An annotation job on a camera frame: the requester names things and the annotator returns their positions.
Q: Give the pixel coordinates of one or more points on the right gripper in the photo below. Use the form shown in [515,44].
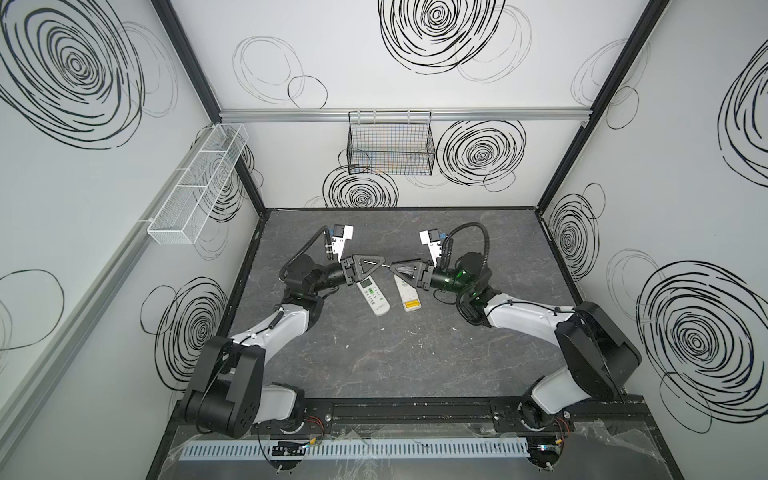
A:
[425,273]

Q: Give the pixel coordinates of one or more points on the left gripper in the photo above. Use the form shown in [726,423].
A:
[348,269]

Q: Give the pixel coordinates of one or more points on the clear handle screwdriver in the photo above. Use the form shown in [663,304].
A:
[367,266]

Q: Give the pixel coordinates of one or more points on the white remote with batteries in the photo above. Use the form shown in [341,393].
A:
[406,292]

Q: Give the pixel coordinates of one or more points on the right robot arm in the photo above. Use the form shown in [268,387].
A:
[599,357]

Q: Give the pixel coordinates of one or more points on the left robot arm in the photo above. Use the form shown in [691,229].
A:
[226,393]

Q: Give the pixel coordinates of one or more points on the white remote tilted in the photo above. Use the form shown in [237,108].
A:
[374,296]

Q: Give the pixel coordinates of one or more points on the white mesh shelf basket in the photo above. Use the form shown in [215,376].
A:
[190,204]

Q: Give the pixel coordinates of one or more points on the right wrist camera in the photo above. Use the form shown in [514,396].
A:
[433,239]

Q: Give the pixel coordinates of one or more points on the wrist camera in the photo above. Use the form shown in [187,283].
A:
[335,239]
[433,239]

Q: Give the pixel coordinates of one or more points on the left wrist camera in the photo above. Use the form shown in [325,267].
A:
[335,239]

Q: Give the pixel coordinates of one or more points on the black wire basket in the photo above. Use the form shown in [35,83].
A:
[392,142]

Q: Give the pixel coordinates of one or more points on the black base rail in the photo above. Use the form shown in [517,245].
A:
[504,414]

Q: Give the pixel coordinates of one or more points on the white slotted cable duct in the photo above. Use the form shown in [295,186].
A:
[346,449]

